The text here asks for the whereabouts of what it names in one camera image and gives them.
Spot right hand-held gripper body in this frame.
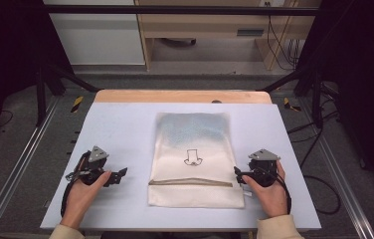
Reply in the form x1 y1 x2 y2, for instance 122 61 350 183
244 148 281 188

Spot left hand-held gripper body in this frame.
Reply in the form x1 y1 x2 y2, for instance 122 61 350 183
65 144 110 186

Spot person's right hand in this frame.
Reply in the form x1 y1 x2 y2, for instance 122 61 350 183
242 160 290 219

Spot person's left hand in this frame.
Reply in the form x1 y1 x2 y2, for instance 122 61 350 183
60 170 112 230

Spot pale blue table mat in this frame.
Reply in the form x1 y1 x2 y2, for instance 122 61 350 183
40 102 322 232

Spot white mesh zipper laundry bag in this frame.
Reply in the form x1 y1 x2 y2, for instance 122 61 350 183
147 112 246 210

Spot yellow black floor tape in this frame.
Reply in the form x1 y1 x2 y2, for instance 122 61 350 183
282 97 302 114
70 96 86 115

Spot black metal stand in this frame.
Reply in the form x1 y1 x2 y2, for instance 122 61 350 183
260 65 326 129
34 62 101 127

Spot wooden table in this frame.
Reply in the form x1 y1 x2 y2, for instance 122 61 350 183
93 89 274 105

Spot white cabinet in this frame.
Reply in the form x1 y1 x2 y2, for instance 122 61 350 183
42 0 146 66

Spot black curtain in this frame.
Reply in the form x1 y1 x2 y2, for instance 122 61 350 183
294 0 374 204
0 0 76 157

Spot dark object under desk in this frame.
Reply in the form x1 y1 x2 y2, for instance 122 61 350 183
159 37 198 48

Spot light wooden desk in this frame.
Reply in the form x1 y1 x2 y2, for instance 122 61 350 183
134 0 322 72

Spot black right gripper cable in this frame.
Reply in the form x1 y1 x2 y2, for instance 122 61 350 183
264 167 292 215

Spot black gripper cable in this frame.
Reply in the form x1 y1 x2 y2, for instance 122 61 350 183
60 178 78 217
264 167 292 215

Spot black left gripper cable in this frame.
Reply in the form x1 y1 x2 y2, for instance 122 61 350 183
60 178 78 217

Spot aluminium floor rail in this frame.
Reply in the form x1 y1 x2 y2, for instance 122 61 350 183
0 97 61 239
297 98 374 239

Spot thin black floor cable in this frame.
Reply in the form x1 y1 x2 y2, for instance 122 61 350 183
0 109 14 129

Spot black hanging cables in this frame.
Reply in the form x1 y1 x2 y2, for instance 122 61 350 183
265 1 302 72

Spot black horizontal frame bar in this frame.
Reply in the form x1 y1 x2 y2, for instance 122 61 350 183
41 4 320 17

